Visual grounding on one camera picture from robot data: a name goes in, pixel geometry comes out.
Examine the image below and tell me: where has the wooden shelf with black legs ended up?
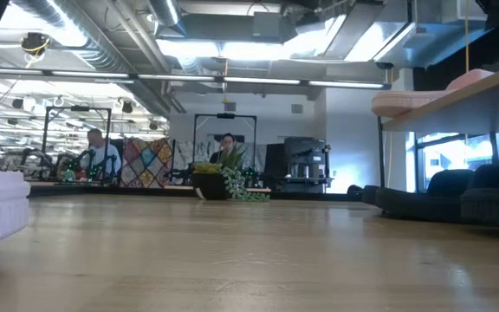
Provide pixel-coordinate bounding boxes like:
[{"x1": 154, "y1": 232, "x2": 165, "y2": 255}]
[{"x1": 377, "y1": 59, "x2": 499, "y2": 192}]

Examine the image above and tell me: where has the person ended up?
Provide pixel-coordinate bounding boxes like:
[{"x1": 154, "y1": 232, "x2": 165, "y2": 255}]
[
  {"x1": 208, "y1": 132, "x2": 243, "y2": 166},
  {"x1": 79, "y1": 127, "x2": 123, "y2": 181}
]

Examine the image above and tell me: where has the small potted green plant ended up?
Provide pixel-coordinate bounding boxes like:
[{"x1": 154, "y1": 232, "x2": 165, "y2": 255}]
[{"x1": 190, "y1": 144, "x2": 272, "y2": 203}]

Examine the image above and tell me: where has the black machine on stand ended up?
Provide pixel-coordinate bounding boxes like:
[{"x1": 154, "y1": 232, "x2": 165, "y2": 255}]
[{"x1": 265, "y1": 136, "x2": 334, "y2": 194}]

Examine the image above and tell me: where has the colourful patchwork quilt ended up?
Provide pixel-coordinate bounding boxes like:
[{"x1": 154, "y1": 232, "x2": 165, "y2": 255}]
[{"x1": 120, "y1": 136, "x2": 176, "y2": 189}]

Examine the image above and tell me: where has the long ceiling strip light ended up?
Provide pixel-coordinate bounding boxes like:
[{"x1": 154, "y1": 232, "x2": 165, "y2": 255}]
[{"x1": 0, "y1": 67, "x2": 392, "y2": 91}]

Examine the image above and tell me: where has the rectangular silver ventilation duct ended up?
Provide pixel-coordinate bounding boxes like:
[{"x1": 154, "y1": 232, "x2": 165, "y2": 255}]
[{"x1": 175, "y1": 0, "x2": 385, "y2": 47}]

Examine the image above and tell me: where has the window with black frame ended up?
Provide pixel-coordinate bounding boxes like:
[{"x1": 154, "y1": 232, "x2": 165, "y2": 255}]
[{"x1": 413, "y1": 128, "x2": 499, "y2": 194}]

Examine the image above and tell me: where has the round silver ventilation duct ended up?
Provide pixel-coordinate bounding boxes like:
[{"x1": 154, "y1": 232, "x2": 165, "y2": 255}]
[{"x1": 10, "y1": 0, "x2": 123, "y2": 73}]

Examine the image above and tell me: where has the large silver air duct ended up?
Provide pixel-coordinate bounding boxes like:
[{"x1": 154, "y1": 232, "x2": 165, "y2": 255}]
[{"x1": 344, "y1": 0, "x2": 499, "y2": 68}]

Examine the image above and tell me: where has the hanging yellow rope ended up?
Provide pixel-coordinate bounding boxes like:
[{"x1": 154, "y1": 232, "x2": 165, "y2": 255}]
[{"x1": 463, "y1": 0, "x2": 471, "y2": 75}]

